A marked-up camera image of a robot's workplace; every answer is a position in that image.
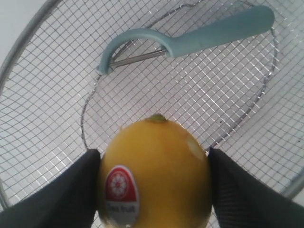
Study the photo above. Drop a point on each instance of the teal handled peeler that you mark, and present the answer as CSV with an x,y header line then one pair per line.
x,y
251,22

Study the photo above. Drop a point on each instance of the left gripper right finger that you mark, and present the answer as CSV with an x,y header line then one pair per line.
x,y
242,201

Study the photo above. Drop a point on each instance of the yellow lemon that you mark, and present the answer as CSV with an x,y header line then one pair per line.
x,y
154,174

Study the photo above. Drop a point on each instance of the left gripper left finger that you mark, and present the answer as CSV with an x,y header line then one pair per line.
x,y
69,201

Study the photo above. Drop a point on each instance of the metal wire mesh basket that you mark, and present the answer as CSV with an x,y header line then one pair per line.
x,y
245,98

